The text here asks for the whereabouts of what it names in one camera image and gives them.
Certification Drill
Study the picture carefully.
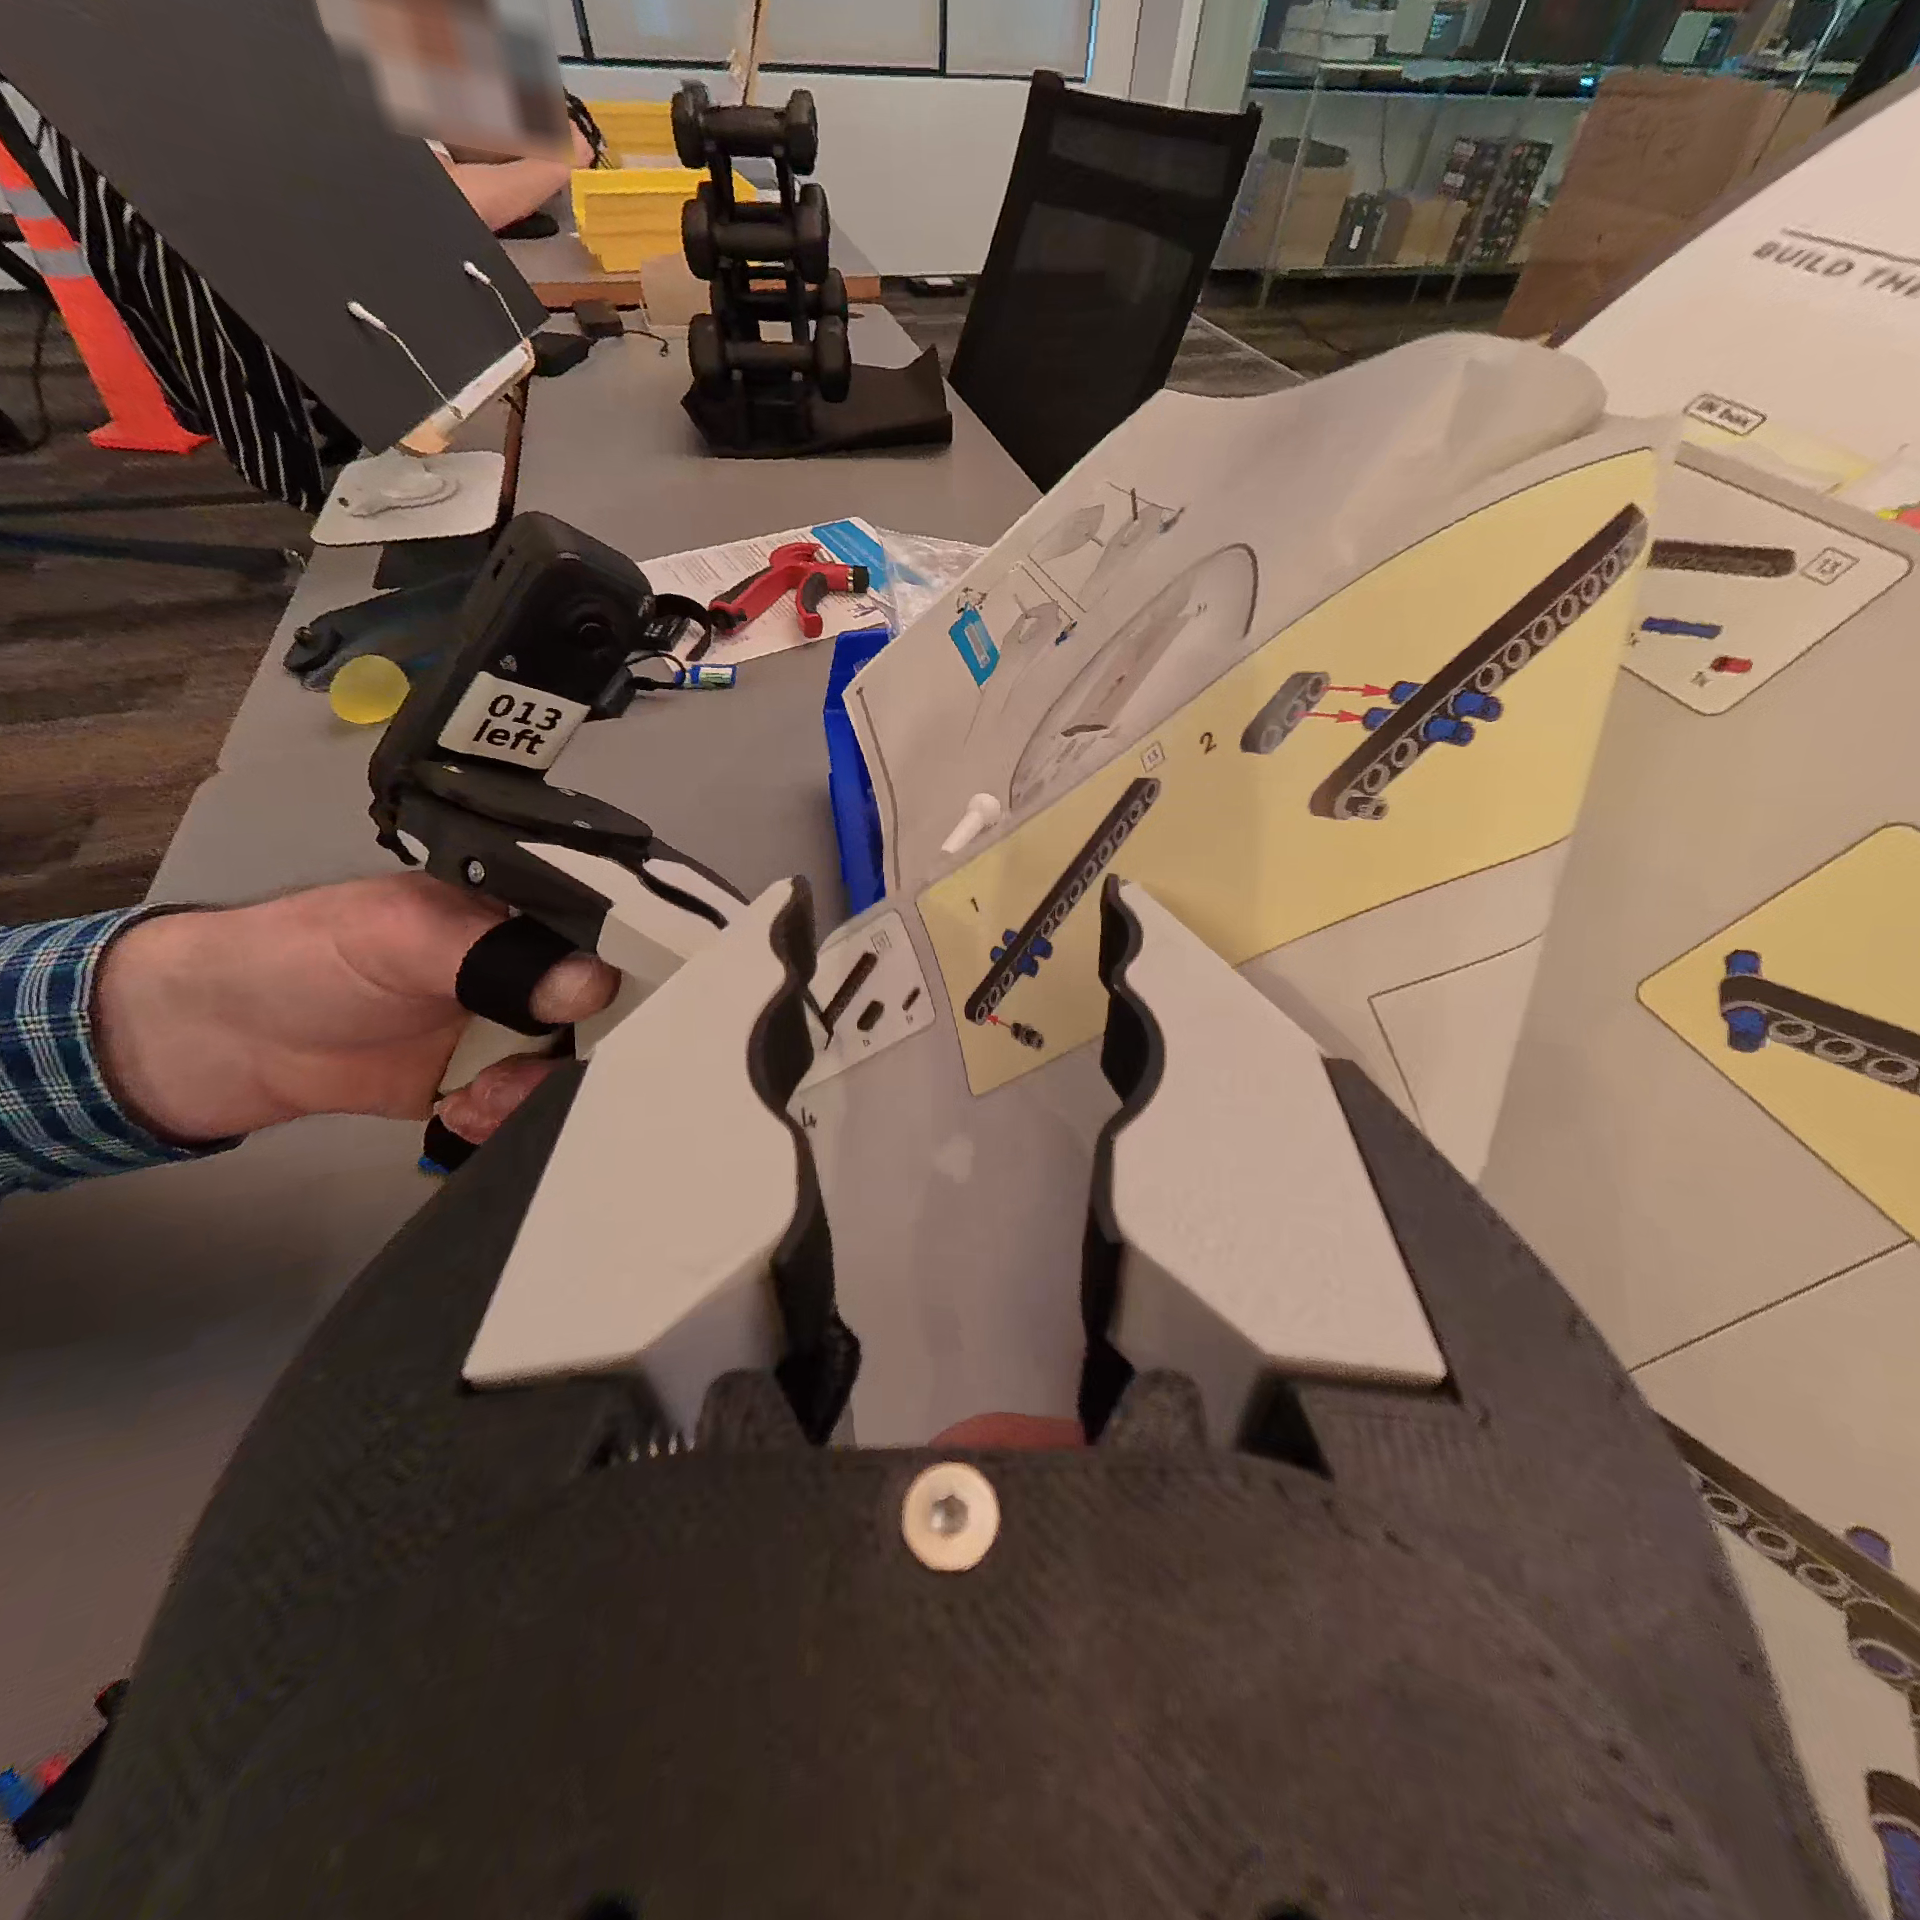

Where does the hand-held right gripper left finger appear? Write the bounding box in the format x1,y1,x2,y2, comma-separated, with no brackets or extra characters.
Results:
461,877,860,1445

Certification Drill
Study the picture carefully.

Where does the orange traffic cone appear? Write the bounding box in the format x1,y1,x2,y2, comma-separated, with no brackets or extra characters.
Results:
0,141,213,458

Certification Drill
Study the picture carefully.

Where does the red black hand tool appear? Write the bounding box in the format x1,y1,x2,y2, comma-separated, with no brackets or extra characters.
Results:
708,545,876,644

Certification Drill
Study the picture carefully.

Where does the yellow storage bin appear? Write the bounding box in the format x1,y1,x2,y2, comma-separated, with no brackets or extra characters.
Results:
569,97,751,277

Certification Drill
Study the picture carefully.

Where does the black lego assembly with pins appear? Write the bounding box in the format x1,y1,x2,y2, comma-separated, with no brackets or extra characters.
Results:
0,1681,129,1862

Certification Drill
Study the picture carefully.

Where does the person's left hand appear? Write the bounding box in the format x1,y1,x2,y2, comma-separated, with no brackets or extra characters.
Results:
89,873,623,1149

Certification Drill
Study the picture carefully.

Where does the cardboard box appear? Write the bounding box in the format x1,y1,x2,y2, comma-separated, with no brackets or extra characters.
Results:
1499,66,1839,341

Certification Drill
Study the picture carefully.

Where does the book stand with black board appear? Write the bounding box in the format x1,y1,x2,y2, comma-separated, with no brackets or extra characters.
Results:
0,0,553,554

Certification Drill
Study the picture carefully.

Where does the white blue leaflet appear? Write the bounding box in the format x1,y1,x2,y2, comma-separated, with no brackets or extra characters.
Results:
637,516,903,662

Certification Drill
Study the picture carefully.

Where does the blue storage bin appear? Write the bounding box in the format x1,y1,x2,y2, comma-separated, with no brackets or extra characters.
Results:
823,626,905,921

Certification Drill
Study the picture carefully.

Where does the metal wire shelf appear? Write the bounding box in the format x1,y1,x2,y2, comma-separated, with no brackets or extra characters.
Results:
1206,0,1565,311

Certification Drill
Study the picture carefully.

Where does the black dumbbell rack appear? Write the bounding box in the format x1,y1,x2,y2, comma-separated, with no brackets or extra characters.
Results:
668,83,857,453

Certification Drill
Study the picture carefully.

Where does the crumpled clear plastic bag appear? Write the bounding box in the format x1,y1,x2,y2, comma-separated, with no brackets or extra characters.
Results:
870,533,995,636

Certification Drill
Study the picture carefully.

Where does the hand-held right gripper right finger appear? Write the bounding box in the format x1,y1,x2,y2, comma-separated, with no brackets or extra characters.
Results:
1077,877,1451,1445

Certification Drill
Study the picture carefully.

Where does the printed paper sheet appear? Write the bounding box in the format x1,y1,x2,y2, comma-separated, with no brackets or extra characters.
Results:
1557,83,1920,506

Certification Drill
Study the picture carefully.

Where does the black office chair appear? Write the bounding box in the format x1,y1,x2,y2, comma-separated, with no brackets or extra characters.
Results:
949,66,1264,492

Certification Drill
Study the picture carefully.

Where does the lego instruction booklet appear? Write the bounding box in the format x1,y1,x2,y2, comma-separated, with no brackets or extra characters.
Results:
790,333,1920,1920

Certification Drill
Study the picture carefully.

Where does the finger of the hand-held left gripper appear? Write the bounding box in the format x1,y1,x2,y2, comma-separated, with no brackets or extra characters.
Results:
596,887,724,985
517,837,750,921

